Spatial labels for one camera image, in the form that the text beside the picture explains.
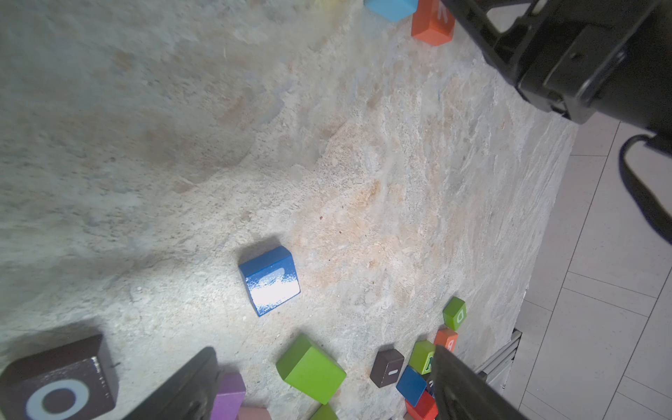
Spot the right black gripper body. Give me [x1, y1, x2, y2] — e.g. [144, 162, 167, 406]
[444, 1, 671, 136]

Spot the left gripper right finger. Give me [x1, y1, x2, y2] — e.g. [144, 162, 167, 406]
[432, 346, 526, 420]

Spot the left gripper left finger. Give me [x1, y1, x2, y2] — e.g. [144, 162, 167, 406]
[124, 346, 219, 420]

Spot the red R block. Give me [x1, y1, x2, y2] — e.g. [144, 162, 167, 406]
[411, 0, 456, 47]

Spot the light blue A block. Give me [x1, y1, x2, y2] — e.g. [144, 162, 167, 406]
[364, 0, 418, 23]

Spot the red plain block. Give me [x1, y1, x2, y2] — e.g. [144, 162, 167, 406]
[405, 391, 439, 420]

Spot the purple plain block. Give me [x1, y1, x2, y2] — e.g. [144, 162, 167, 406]
[210, 372, 246, 420]

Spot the blue plain block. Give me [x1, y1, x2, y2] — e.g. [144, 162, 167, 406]
[395, 366, 427, 407]

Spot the green N block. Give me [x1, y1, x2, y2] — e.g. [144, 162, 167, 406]
[409, 341, 436, 376]

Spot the pink long block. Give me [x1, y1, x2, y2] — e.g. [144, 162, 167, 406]
[236, 407, 271, 420]

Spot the orange 8 block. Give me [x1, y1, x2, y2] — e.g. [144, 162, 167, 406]
[433, 327, 459, 352]

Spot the dark minus block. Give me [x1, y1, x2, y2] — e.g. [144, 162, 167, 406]
[369, 348, 404, 388]

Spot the green D block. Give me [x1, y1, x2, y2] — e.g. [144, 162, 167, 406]
[443, 297, 467, 332]

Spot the long green block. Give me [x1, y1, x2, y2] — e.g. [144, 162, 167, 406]
[276, 334, 347, 404]

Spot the black O block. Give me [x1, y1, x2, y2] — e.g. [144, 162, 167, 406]
[1, 334, 119, 419]

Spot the blue 7 block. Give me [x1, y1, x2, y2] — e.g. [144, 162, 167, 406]
[239, 246, 301, 317]

